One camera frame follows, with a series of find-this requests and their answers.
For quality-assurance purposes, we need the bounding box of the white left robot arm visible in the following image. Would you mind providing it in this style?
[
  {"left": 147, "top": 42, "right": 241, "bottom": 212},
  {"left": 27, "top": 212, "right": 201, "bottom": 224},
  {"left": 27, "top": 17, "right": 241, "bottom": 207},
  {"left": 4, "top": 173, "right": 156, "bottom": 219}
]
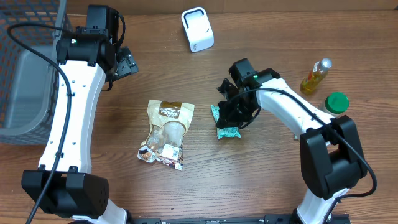
[{"left": 21, "top": 5, "right": 139, "bottom": 223}]

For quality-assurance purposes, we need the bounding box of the white barcode scanner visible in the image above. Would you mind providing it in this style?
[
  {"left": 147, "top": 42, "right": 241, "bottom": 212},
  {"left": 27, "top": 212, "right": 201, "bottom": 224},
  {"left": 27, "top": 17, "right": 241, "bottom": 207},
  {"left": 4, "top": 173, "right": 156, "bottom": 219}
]
[{"left": 181, "top": 7, "right": 215, "bottom": 53}]

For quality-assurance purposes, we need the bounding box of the dark grey mesh basket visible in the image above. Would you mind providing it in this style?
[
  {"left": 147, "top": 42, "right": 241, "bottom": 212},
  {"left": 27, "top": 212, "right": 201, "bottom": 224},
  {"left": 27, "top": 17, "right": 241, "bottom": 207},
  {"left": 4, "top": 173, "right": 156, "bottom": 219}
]
[{"left": 1, "top": 0, "right": 72, "bottom": 145}]

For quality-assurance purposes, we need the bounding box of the yellow liquid bottle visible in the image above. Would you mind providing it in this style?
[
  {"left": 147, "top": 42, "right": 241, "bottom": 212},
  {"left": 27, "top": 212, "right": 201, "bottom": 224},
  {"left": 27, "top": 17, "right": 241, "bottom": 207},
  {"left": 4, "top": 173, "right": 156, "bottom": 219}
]
[{"left": 300, "top": 58, "right": 332, "bottom": 95}]

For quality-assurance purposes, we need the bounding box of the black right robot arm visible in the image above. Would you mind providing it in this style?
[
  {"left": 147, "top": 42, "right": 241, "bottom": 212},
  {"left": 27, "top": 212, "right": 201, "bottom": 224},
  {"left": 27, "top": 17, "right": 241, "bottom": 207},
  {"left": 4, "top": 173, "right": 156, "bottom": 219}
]
[{"left": 216, "top": 58, "right": 369, "bottom": 223}]

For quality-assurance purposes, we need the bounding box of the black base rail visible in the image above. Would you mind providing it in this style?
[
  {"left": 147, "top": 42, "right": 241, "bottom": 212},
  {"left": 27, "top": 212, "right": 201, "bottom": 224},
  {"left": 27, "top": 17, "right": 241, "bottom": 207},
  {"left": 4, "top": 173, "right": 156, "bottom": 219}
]
[{"left": 74, "top": 213, "right": 352, "bottom": 224}]

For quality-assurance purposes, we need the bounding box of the teal snack bar wrapper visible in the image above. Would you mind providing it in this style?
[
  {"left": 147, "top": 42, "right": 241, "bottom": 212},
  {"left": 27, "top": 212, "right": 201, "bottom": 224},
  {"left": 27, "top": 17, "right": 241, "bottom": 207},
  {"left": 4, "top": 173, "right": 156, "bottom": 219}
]
[{"left": 211, "top": 105, "right": 241, "bottom": 140}]

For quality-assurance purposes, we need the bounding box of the brown teal snack bag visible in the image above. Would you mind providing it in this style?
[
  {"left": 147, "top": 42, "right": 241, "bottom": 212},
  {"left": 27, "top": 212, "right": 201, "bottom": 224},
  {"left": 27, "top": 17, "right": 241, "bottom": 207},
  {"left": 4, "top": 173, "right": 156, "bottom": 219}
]
[{"left": 137, "top": 100, "right": 195, "bottom": 170}]

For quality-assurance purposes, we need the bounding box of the green lid jar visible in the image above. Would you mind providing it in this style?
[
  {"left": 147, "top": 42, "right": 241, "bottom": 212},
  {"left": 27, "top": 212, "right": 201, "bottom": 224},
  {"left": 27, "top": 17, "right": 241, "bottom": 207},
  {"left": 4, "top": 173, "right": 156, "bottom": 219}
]
[{"left": 318, "top": 92, "right": 349, "bottom": 117}]

